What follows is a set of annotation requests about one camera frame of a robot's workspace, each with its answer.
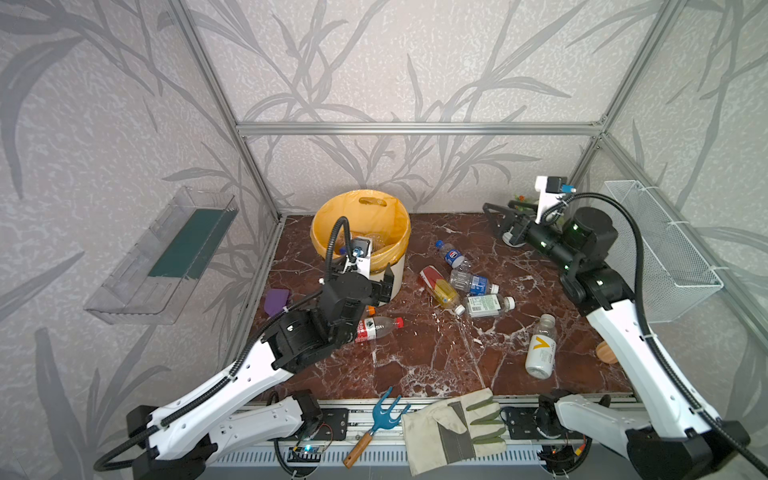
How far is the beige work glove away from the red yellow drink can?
292mm

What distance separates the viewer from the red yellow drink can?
93cm

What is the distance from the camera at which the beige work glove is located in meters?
0.71
